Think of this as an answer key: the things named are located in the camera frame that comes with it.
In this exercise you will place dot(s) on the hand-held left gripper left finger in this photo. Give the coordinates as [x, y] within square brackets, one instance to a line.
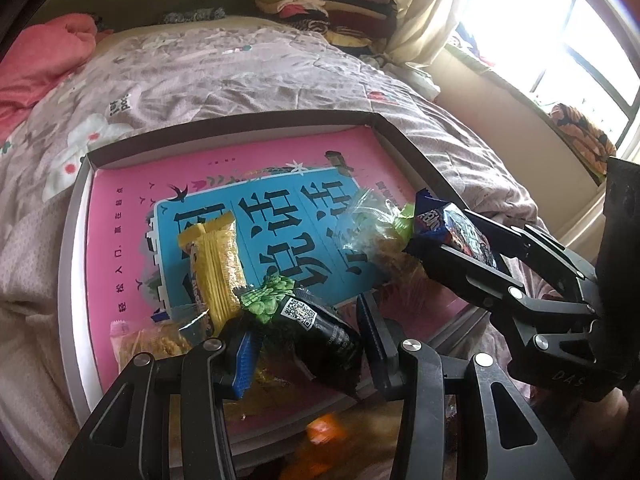
[245, 360]

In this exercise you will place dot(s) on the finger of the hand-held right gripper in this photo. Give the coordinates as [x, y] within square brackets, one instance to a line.
[540, 255]
[475, 285]

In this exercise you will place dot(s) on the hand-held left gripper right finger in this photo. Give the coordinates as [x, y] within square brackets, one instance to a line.
[380, 350]

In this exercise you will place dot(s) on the black green pea packet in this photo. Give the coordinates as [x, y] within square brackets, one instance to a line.
[320, 335]

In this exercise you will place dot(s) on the blue cookie packet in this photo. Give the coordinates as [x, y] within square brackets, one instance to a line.
[450, 225]

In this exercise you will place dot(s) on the clear yellow chips packet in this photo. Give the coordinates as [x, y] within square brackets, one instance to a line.
[155, 345]

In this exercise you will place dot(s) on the yellow snack packet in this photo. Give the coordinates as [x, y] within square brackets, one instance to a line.
[220, 265]

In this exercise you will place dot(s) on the clear greenish snack packet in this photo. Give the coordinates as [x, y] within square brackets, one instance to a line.
[372, 240]

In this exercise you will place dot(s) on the pink shallow box tray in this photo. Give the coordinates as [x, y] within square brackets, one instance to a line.
[415, 155]

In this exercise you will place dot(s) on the orange floral cloth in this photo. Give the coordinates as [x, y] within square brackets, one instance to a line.
[582, 135]

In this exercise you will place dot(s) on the pink book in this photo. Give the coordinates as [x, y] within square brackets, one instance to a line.
[150, 180]

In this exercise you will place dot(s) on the clothes on windowsill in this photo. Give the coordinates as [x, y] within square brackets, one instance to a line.
[472, 50]

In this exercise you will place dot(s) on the window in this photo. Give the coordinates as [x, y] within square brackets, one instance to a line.
[540, 35]

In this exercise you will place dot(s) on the cream curtain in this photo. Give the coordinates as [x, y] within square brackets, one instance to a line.
[425, 10]

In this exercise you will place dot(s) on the floral blanket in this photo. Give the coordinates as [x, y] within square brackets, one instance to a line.
[225, 70]

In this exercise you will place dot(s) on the pile of folded clothes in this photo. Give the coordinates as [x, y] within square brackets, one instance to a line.
[340, 10]

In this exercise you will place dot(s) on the dark patterned cloth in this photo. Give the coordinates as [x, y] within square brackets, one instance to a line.
[195, 15]

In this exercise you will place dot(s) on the pink quilt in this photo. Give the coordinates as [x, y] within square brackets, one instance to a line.
[35, 75]

